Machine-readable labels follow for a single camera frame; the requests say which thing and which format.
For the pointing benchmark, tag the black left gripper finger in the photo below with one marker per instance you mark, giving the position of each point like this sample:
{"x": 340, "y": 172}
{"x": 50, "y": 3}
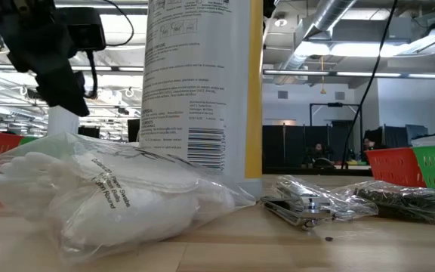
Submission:
{"x": 60, "y": 92}

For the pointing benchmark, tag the black round hairbrush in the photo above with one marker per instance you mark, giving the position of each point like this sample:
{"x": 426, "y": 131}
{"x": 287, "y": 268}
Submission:
{"x": 402, "y": 202}

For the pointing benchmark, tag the white round column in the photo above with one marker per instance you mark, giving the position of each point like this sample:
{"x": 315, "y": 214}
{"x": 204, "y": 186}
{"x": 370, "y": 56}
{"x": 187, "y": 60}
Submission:
{"x": 62, "y": 121}

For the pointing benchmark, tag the black partition panels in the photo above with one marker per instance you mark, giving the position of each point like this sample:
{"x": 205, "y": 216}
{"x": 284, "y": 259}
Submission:
{"x": 285, "y": 147}

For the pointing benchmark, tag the person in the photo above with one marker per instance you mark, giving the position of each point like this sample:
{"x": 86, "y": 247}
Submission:
{"x": 317, "y": 155}
{"x": 370, "y": 144}

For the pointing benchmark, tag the ceiling light strip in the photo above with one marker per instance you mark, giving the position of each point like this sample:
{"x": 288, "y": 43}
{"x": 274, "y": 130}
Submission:
{"x": 353, "y": 74}

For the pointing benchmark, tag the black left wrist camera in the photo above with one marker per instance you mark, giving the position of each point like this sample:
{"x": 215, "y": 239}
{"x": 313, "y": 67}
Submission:
{"x": 81, "y": 28}

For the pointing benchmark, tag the silver ceiling duct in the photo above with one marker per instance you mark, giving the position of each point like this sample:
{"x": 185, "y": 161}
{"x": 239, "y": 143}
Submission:
{"x": 327, "y": 15}

